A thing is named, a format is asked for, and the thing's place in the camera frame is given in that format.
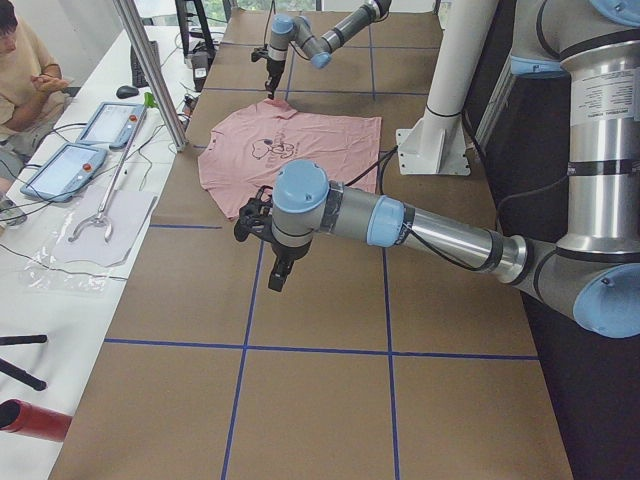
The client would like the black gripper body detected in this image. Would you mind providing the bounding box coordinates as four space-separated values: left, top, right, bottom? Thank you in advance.
271 236 313 268
266 57 283 84

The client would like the pink Snoopy t-shirt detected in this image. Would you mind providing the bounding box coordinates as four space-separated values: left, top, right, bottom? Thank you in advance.
198 99 382 219

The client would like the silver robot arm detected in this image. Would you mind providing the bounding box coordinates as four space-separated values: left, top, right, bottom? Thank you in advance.
251 0 391 100
264 1 639 338

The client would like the black power supply box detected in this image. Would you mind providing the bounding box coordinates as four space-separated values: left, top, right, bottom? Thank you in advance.
185 50 211 92

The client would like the black keyboard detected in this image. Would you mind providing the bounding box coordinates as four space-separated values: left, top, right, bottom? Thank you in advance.
129 39 161 89

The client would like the black computer mouse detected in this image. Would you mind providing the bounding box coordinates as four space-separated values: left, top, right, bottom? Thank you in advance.
116 85 139 99

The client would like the far blue teach pendant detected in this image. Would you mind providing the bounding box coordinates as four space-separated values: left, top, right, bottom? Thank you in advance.
76 102 146 150

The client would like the blue teach pendant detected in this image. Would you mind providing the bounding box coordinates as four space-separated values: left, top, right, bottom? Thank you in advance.
20 143 107 202
76 102 146 150

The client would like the metal reacher grabber tool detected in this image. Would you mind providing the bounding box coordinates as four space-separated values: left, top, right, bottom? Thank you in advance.
67 105 147 244

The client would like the near blue teach pendant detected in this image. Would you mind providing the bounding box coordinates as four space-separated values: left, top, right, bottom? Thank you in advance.
20 143 107 202

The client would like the clear plastic sheet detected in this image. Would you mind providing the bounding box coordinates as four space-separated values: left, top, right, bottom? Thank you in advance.
19 213 127 296

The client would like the seated person beige shirt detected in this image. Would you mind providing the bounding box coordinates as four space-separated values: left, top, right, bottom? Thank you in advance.
1 1 69 193

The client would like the black tripod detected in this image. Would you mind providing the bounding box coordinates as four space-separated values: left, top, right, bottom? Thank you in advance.
1 334 48 391

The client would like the red cylinder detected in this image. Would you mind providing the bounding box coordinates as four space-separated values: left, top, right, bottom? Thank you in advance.
1 399 72 442

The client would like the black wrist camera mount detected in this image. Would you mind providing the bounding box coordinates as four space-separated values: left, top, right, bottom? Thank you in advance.
234 185 274 243
251 45 269 62

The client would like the aluminium frame post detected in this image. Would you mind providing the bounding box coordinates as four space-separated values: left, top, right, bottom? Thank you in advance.
113 0 187 152

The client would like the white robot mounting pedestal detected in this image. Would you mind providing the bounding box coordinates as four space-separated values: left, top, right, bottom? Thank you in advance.
396 0 498 176

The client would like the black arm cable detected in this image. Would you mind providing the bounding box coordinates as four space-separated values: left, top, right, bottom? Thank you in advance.
344 144 571 274

